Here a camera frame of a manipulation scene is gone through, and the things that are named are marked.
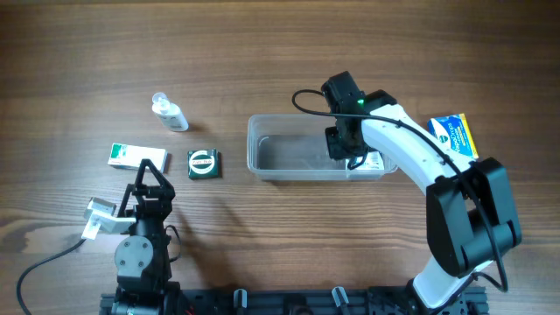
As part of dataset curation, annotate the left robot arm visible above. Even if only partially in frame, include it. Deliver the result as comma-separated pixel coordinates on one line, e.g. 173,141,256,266
110,158,181,315

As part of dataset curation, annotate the clear plastic container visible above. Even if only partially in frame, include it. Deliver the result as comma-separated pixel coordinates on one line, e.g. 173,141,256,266
247,114,397,181

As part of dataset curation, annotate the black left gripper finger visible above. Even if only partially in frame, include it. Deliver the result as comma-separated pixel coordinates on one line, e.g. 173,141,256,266
133,158,150,189
147,159,174,191

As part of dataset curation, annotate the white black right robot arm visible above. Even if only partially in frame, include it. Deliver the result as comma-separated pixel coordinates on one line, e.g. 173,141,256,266
320,72,522,312

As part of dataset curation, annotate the blue yellow cough drops bag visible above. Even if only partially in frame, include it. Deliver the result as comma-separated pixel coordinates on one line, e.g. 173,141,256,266
427,113,479,159

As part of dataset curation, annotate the white lotion bottle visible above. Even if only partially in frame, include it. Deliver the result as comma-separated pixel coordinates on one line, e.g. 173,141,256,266
151,92,189,132

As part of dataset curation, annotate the white green medicine box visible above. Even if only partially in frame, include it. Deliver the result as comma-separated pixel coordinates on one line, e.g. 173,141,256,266
108,143,168,172

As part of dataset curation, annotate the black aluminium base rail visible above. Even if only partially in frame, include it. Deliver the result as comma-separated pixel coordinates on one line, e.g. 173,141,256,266
99,285,487,315

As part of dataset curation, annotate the black right camera cable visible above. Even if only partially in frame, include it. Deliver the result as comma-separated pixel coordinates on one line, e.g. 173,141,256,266
290,88,509,293

